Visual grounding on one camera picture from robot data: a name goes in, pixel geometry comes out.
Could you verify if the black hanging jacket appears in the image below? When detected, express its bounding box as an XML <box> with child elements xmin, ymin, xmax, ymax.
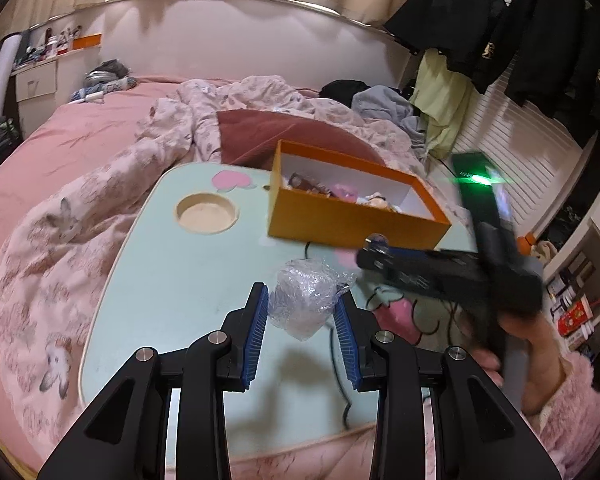
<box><xmin>384</xmin><ymin>0</ymin><xmax>510</xmax><ymax>93</ymax></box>
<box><xmin>504</xmin><ymin>0</ymin><xmax>600</xmax><ymax>146</ymax></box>

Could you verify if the black clothes pile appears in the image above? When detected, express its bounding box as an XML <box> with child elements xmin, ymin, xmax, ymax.
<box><xmin>320</xmin><ymin>79</ymin><xmax>371</xmax><ymax>108</ymax></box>

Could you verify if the person's right hand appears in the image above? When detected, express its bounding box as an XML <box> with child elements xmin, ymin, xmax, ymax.
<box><xmin>457</xmin><ymin>305</ymin><xmax>568</xmax><ymax>416</ymax></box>

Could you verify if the clear plastic wrap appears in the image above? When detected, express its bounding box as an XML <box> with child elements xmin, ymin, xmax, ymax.
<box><xmin>267</xmin><ymin>255</ymin><xmax>358</xmax><ymax>342</ymax></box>

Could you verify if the black cable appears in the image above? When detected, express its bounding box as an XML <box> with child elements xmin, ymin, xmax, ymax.
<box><xmin>330</xmin><ymin>327</ymin><xmax>353</xmax><ymax>430</ymax></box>

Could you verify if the red printed box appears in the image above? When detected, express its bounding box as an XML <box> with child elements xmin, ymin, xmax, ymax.
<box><xmin>560</xmin><ymin>300</ymin><xmax>593</xmax><ymax>336</ymax></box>

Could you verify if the white side shelf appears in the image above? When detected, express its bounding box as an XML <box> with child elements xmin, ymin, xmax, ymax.
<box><xmin>544</xmin><ymin>220</ymin><xmax>600</xmax><ymax>361</ymax></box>

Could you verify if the grey clothes pile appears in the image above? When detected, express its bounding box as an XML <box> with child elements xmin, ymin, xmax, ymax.
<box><xmin>351</xmin><ymin>85</ymin><xmax>428</xmax><ymax>153</ymax></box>

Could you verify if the orange cardboard box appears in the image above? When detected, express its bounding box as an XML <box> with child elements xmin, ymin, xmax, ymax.
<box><xmin>267</xmin><ymin>140</ymin><xmax>452</xmax><ymax>251</ymax></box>

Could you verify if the white slatted panel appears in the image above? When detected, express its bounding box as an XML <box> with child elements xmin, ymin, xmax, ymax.
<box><xmin>430</xmin><ymin>60</ymin><xmax>595</xmax><ymax>241</ymax></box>

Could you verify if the pink bed sheet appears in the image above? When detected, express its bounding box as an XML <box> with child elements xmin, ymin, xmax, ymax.
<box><xmin>0</xmin><ymin>77</ymin><xmax>191</xmax><ymax>461</ymax></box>

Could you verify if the yellow-green garment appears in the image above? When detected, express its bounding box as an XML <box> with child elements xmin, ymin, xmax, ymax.
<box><xmin>410</xmin><ymin>50</ymin><xmax>480</xmax><ymax>158</ymax></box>

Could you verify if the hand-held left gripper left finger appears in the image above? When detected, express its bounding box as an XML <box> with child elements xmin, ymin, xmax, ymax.
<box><xmin>37</xmin><ymin>282</ymin><xmax>271</xmax><ymax>480</ymax></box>

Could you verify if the light green lap table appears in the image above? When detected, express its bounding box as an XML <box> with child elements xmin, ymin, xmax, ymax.
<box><xmin>0</xmin><ymin>75</ymin><xmax>421</xmax><ymax>441</ymax></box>

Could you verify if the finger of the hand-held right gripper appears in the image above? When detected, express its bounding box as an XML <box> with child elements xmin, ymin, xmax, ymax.
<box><xmin>362</xmin><ymin>236</ymin><xmax>480</xmax><ymax>266</ymax></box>
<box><xmin>356</xmin><ymin>252</ymin><xmax>450</xmax><ymax>301</ymax></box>

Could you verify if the pink clear plastic case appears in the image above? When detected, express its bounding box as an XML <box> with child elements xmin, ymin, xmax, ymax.
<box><xmin>330</xmin><ymin>183</ymin><xmax>363</xmax><ymax>202</ymax></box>

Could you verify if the white bedside cabinet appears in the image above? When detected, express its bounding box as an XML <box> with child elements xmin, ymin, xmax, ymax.
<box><xmin>12</xmin><ymin>60</ymin><xmax>58</xmax><ymax>106</ymax></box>

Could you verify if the white foam roll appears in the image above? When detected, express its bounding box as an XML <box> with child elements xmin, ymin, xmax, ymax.
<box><xmin>0</xmin><ymin>37</ymin><xmax>21</xmax><ymax>126</ymax></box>

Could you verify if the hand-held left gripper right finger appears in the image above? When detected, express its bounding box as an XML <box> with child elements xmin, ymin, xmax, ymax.
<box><xmin>332</xmin><ymin>292</ymin><xmax>563</xmax><ymax>480</ymax></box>

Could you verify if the brown printed box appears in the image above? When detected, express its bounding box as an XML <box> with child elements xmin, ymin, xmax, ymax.
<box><xmin>289</xmin><ymin>172</ymin><xmax>333</xmax><ymax>195</ymax></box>

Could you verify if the row of small bottles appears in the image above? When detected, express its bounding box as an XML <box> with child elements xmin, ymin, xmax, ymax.
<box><xmin>27</xmin><ymin>25</ymin><xmax>83</xmax><ymax>58</ymax></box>

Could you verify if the small dog plush keychain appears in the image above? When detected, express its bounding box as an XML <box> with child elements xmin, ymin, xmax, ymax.
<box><xmin>362</xmin><ymin>191</ymin><xmax>403</xmax><ymax>212</ymax></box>

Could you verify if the knit clothes pile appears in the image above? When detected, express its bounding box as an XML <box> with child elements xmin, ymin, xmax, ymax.
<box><xmin>70</xmin><ymin>60</ymin><xmax>138</xmax><ymax>105</ymax></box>

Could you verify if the person's right forearm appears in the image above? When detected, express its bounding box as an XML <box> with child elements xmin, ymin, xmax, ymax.
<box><xmin>522</xmin><ymin>350</ymin><xmax>600</xmax><ymax>466</ymax></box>

